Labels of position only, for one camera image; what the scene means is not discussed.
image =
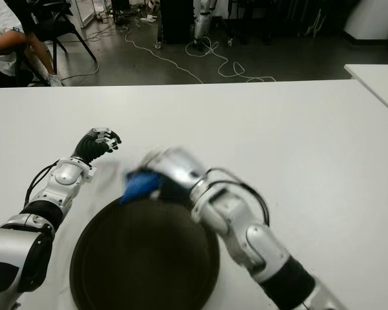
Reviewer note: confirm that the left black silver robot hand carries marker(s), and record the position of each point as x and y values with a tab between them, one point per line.
89	145

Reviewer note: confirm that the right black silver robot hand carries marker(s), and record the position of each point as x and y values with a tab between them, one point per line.
181	168

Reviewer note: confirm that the blue Oreo cookie packet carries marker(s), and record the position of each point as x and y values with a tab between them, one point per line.
139	185

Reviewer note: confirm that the right silver black robot arm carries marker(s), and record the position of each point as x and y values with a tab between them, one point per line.
255	245

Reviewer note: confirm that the left silver black robot arm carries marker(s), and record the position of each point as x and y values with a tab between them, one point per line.
63	176

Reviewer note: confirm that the round dark brown tray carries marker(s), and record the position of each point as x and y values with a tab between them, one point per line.
142	255

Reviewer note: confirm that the black armchair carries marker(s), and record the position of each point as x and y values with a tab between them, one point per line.
48	29

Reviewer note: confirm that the white display cabinet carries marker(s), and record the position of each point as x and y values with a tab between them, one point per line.
84	13

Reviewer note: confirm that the seated person in white shirt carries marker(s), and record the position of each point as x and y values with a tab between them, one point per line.
0	35

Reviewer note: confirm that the black cabinet on casters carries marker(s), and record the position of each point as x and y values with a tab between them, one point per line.
178	22

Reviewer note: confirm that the standing silver humanoid robot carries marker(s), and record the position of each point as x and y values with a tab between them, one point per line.
201	22

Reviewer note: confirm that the grey folded stand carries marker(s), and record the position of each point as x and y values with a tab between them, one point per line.
317	22

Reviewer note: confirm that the white side table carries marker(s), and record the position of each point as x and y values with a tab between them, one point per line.
378	80

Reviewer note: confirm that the white curved pedestal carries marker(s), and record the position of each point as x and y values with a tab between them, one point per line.
372	16

